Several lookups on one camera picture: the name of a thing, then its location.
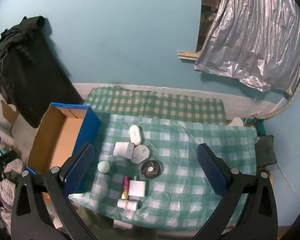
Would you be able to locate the white pill bottle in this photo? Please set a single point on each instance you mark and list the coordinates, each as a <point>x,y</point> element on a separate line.
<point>127,205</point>

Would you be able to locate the striped grey white cloth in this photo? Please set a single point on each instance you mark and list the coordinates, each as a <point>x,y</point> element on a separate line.
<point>7,192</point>

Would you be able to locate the purple pink small box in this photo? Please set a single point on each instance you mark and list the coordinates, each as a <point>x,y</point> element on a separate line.
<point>125,190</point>

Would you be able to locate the dark cloth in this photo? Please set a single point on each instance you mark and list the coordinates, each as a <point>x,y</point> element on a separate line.
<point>266,152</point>

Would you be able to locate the white square charger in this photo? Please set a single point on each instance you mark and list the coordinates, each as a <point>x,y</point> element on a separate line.
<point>137,188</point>

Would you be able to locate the blue cardboard box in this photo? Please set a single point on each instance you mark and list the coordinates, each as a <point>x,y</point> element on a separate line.
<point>62,140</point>

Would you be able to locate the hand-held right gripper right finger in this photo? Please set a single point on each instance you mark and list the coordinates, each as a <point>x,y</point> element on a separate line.
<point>210,170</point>

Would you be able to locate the white hexagonal adapter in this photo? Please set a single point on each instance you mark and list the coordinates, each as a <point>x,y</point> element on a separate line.
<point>140,155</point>

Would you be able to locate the black hanging cloth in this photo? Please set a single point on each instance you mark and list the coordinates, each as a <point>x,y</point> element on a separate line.
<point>27,75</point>

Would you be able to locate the teal metal cylinder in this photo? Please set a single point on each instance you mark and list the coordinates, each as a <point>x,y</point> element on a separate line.
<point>103,166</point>

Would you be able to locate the white plastic bag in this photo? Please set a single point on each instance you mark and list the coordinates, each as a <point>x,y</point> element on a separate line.
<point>236,121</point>

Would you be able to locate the wooden strip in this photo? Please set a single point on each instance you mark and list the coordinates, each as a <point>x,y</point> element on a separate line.
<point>187,55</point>

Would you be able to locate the white oval case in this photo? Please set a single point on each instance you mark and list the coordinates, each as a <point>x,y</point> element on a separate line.
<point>135,135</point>

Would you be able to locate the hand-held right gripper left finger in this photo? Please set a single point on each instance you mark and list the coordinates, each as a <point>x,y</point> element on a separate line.
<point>78,167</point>

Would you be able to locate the green checkered tablecloth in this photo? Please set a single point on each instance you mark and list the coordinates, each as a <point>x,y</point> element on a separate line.
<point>185,155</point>

